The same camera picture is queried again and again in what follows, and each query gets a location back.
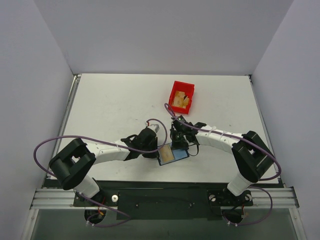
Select blue leather card holder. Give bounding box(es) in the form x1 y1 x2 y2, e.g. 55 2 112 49
157 143 190 166

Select gold card face up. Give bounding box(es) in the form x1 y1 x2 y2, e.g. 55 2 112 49
159 145 175 163

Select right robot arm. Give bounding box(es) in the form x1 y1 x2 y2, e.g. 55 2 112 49
171 115 274 205

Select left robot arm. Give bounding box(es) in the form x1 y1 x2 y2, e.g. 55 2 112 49
49 124 160 206

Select gold cards in bin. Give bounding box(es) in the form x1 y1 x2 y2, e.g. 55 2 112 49
172 91 190 109

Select red plastic bin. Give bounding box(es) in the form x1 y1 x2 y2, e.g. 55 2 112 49
168 81 195 115

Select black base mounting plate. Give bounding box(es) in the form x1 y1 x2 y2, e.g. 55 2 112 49
73 181 253 220

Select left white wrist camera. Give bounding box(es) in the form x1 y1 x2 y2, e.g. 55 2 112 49
145 122 160 134

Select aluminium frame rail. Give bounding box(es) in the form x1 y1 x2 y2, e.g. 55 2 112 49
30 188 75 210

